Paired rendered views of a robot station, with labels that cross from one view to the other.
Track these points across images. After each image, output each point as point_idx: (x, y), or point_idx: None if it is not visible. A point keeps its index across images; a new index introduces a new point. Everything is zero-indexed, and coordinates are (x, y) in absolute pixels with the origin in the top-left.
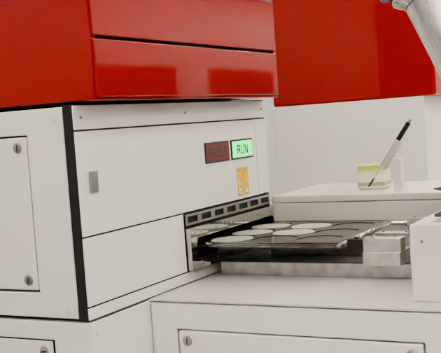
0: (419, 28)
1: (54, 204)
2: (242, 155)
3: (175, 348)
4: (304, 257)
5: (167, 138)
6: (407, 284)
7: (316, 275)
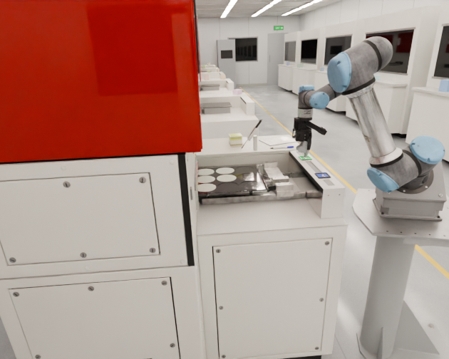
0: (360, 109)
1: (171, 210)
2: None
3: (211, 254)
4: None
5: None
6: (298, 204)
7: (250, 201)
